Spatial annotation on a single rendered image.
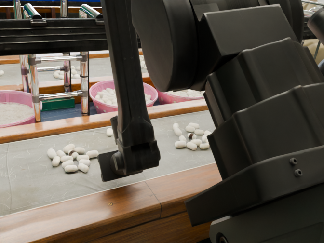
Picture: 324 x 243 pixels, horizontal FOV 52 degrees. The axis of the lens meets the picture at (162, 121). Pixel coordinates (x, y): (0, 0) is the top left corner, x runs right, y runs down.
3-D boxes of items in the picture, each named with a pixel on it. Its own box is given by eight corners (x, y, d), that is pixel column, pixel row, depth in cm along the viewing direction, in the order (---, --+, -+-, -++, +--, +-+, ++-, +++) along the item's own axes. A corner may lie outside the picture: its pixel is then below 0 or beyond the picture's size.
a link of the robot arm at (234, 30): (231, 79, 18) (310, 64, 20) (175, -55, 22) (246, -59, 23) (188, 137, 26) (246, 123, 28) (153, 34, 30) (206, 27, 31)
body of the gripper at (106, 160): (96, 155, 79) (104, 150, 72) (135, 147, 83) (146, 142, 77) (101, 182, 78) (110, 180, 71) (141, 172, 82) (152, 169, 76)
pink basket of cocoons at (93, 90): (169, 115, 135) (171, 94, 130) (121, 138, 116) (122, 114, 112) (124, 94, 149) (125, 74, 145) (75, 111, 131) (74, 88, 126)
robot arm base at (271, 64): (274, 197, 13) (438, 146, 18) (205, 31, 16) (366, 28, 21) (186, 228, 20) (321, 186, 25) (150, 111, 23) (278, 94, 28)
